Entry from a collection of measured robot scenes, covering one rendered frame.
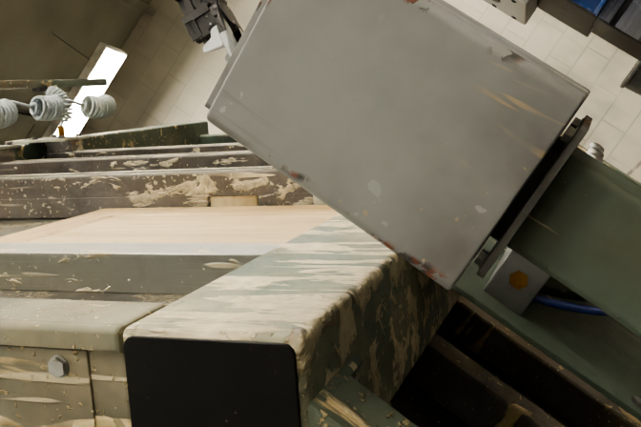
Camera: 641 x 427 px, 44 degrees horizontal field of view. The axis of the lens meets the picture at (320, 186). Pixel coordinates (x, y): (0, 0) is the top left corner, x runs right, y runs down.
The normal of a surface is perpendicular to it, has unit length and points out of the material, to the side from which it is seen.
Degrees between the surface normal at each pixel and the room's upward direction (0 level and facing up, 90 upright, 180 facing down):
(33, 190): 90
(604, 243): 90
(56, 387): 90
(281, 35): 90
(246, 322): 54
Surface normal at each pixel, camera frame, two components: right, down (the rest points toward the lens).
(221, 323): -0.07, -0.99
